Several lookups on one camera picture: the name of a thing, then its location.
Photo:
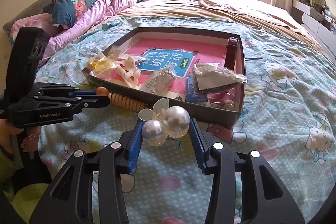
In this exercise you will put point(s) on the left hand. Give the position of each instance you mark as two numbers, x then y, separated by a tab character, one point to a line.
9	133

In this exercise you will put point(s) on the pink quilt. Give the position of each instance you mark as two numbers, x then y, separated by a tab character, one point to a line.
100	10

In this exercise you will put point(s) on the hello kitty bed sheet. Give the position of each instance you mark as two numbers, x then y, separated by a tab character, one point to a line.
288	116

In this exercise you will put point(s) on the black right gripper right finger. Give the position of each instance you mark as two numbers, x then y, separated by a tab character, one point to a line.
265	198

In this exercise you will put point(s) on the tan bed blanket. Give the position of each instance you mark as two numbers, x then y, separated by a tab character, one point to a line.
249	12

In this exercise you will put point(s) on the green sleeve forearm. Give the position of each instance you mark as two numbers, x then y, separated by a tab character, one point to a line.
23	187

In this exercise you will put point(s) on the clear pearl hair claw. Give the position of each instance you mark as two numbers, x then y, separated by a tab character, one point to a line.
163	121

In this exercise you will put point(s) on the brown leather strap watch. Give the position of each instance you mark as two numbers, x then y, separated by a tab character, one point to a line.
232	47

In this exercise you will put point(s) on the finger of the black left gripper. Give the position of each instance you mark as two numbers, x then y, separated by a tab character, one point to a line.
66	92
53	105

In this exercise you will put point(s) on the blue floral pillow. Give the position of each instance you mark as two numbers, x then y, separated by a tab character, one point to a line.
65	13

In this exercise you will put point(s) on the white low tv bench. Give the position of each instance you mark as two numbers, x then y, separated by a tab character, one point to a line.
311	20

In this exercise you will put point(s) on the yellow rings in plastic bag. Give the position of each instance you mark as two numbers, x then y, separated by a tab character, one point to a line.
101	65

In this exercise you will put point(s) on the pink book blue label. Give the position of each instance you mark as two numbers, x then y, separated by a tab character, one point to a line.
181	54

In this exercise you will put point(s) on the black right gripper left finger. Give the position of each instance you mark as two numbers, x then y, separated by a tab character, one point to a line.
68	199

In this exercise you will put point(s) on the clear glitter hair claw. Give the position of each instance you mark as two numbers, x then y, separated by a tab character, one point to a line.
160	81

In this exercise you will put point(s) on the blue item in plastic bag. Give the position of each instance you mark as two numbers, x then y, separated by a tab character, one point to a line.
192	95

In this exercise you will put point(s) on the clear bag small jewelry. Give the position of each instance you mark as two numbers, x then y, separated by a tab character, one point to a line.
214	77

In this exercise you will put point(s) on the dark cardboard tray box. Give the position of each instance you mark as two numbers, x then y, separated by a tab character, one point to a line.
223	107

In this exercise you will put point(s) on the cream polka dot hair claw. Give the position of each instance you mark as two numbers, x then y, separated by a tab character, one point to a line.
126	69

